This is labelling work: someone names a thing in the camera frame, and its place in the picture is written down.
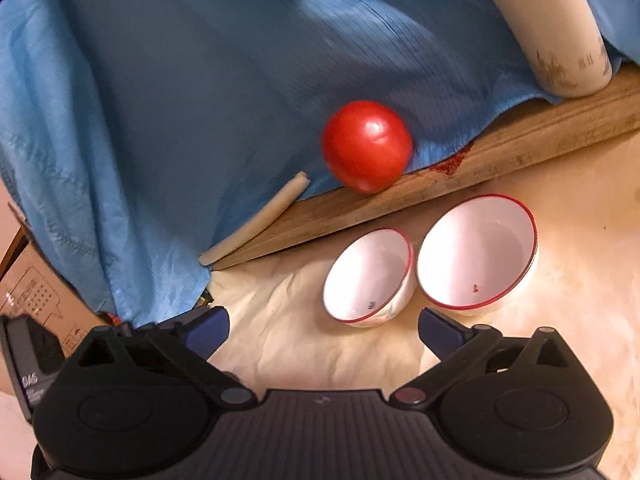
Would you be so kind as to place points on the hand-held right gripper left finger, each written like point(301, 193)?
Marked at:
point(207, 332)

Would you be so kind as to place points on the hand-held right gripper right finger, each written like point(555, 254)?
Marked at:
point(440, 332)

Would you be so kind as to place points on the red-rimmed white ceramic bowl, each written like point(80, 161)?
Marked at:
point(475, 255)

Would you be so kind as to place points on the floral white ceramic bowl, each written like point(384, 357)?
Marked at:
point(370, 275)

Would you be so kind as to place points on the open cardboard box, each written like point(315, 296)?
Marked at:
point(45, 285)

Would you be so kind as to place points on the white rolling pin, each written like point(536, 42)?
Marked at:
point(250, 230)

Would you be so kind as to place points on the wooden shelf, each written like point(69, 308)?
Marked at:
point(450, 180)

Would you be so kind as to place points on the cream paper table cover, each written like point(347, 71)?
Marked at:
point(575, 210)

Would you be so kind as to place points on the red tomato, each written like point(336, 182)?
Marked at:
point(367, 145)

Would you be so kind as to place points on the light blue coat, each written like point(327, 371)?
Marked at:
point(175, 110)

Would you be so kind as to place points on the white thermos flask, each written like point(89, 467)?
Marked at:
point(555, 35)

